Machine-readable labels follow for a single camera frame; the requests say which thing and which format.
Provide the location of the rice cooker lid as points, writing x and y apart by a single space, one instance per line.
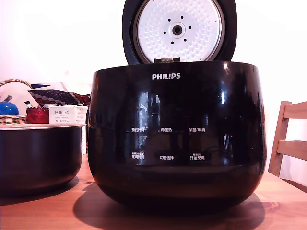
177 28

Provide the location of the white cloth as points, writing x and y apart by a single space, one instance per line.
16 92

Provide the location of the red container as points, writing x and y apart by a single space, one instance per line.
37 116

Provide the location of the wicker basket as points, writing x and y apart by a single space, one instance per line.
12 119

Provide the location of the blue ball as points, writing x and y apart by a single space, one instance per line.
8 108

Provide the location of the white carton box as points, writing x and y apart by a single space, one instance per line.
81 115

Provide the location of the dark dotted cushion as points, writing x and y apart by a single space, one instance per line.
55 96

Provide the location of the white Porlex box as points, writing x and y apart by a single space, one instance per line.
62 115

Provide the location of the metallic pot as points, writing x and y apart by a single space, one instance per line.
38 155

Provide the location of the red patterned cloth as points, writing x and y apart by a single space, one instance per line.
82 98

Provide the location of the black Philips rice cooker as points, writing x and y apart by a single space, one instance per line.
177 107

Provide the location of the wooden chair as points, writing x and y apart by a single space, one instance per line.
284 139

